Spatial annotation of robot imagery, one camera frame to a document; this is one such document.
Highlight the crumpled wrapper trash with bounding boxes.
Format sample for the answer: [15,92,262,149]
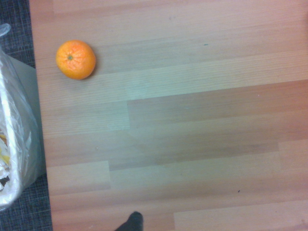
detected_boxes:
[0,128,12,193]

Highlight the plastic-lined trash bin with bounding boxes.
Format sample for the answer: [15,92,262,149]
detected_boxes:
[0,23,40,212]

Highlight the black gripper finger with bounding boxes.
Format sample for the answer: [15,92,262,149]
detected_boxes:
[113,211,144,231]

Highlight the orange tangerine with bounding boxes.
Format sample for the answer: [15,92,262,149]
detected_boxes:
[55,39,97,80]

